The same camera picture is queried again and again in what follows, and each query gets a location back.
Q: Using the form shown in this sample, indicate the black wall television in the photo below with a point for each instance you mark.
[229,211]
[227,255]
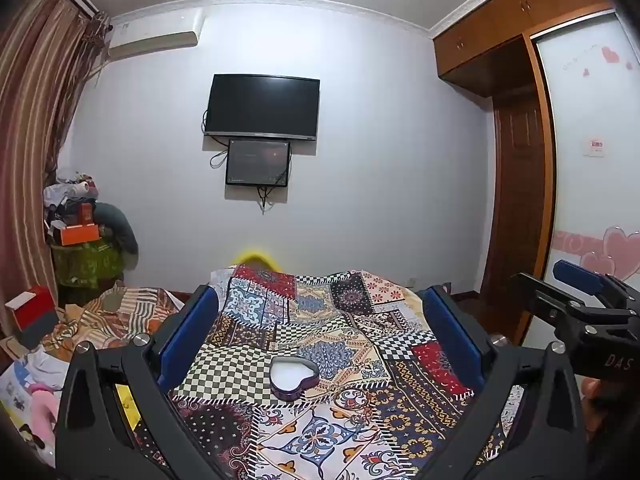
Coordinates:
[262,106]

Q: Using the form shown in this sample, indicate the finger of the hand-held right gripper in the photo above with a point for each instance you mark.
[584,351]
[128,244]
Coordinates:
[560,307]
[575,275]

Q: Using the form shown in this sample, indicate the yellow printed cloth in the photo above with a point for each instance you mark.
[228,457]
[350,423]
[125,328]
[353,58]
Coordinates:
[125,405]

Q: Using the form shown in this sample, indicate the small black wall monitor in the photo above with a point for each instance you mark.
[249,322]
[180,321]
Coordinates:
[257,161]

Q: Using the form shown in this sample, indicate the pile of bags and clutter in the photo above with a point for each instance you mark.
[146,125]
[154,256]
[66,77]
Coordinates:
[67,197]

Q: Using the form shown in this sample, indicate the patchwork printed blanket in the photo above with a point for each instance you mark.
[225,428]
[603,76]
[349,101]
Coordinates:
[325,320]

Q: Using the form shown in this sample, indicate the wooden overhead cabinet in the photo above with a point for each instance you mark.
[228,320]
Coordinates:
[500,25]

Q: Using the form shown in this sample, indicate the brown striped curtain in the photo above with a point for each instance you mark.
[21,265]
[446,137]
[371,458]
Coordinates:
[30,125]

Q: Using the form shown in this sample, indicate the white air conditioner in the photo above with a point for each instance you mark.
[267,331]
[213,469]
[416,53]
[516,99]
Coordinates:
[150,35]

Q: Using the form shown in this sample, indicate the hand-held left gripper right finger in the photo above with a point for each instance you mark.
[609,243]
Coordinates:
[450,327]

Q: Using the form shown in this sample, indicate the orange cardboard box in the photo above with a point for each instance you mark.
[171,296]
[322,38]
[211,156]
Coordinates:
[77,234]

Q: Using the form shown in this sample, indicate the yellow plastic object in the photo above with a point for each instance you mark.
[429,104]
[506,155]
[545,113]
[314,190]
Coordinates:
[255,257]

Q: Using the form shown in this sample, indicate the purple heart-shaped tin box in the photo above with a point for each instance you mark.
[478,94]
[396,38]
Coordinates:
[292,380]

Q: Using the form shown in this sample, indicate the orange striped bedsheet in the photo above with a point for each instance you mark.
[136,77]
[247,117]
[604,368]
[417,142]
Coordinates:
[115,315]

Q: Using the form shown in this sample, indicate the pink soft item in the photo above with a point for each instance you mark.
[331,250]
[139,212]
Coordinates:
[45,415]

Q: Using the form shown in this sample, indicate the person's right hand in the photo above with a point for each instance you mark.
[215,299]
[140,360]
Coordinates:
[597,400]

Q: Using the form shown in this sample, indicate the green patterned cloth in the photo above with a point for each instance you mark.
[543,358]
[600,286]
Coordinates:
[87,265]

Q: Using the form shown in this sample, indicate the white cartoon-print bag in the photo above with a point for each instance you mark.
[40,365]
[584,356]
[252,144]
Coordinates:
[25,390]

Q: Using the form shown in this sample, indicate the red and white box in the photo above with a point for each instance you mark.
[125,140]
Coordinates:
[30,307]

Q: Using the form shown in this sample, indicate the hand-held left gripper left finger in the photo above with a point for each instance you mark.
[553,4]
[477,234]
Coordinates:
[192,322]

